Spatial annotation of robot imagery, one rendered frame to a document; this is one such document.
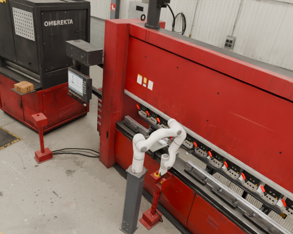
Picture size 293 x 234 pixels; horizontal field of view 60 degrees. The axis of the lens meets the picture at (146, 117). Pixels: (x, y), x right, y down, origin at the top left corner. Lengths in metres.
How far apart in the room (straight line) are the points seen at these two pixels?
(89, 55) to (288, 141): 2.36
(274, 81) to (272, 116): 0.30
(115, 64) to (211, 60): 1.36
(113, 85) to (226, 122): 1.63
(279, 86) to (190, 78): 0.91
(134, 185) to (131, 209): 0.38
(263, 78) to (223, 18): 4.91
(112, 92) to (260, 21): 4.43
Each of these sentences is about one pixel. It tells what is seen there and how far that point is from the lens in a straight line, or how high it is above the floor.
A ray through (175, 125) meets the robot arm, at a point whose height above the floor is 1.58.
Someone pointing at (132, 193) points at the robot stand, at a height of 0.73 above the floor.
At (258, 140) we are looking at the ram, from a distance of 2.52.
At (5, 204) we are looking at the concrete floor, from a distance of 4.01.
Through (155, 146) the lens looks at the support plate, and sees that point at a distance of 3.22.
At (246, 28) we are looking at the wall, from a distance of 6.99.
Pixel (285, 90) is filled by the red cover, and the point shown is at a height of 2.22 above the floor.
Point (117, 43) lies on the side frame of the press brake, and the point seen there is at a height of 2.06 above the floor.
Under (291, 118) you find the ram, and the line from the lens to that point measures 2.34.
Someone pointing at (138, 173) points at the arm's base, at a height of 1.01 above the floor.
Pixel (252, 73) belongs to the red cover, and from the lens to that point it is 2.37.
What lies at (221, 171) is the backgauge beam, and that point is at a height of 0.94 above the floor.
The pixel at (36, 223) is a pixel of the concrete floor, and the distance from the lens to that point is 3.72.
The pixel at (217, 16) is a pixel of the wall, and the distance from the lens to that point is 7.18.
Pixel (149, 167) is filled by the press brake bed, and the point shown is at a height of 0.59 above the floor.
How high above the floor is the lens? 2.90
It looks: 30 degrees down
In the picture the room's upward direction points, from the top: 8 degrees clockwise
